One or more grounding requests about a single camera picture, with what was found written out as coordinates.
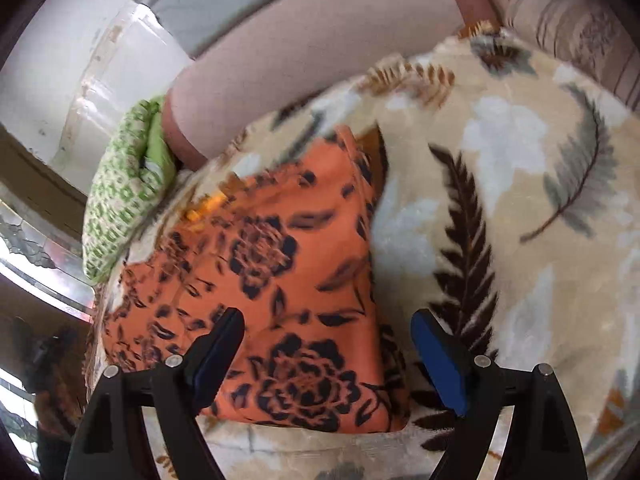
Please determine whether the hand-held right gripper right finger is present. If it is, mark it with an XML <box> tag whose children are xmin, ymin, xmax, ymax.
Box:
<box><xmin>410</xmin><ymin>309</ymin><xmax>588</xmax><ymax>480</ymax></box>

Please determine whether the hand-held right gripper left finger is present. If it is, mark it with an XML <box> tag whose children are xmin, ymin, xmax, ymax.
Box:
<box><xmin>64</xmin><ymin>307</ymin><xmax>246</xmax><ymax>480</ymax></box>

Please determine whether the orange floral garment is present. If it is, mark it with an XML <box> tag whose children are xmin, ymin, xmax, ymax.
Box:
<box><xmin>102</xmin><ymin>125</ymin><xmax>413</xmax><ymax>433</ymax></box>

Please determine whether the beige leaf-print blanket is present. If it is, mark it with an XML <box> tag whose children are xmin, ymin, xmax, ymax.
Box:
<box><xmin>82</xmin><ymin>25</ymin><xmax>640</xmax><ymax>480</ymax></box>

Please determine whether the green patterned pillow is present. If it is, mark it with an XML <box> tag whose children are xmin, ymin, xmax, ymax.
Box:
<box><xmin>81</xmin><ymin>95</ymin><xmax>176</xmax><ymax>283</ymax></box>

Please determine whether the pink cushion with brown band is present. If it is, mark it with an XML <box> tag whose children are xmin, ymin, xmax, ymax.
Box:
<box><xmin>161</xmin><ymin>0</ymin><xmax>501</xmax><ymax>171</ymax></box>

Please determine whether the beige striped cloth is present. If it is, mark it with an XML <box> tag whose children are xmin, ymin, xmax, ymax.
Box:
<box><xmin>502</xmin><ymin>0</ymin><xmax>640</xmax><ymax>111</ymax></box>

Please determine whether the grey cloth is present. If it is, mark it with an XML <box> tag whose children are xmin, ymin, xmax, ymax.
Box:
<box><xmin>132</xmin><ymin>0</ymin><xmax>431</xmax><ymax>58</ymax></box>

